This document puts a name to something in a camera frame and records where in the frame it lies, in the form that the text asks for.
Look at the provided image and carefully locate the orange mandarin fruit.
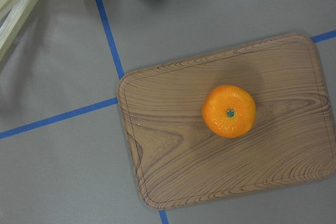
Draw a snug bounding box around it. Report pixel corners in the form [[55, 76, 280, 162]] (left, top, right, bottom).
[[202, 85, 256, 138]]

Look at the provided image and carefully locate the wooden cup rack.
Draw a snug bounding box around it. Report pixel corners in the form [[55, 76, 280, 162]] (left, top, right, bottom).
[[1, 0, 38, 59]]

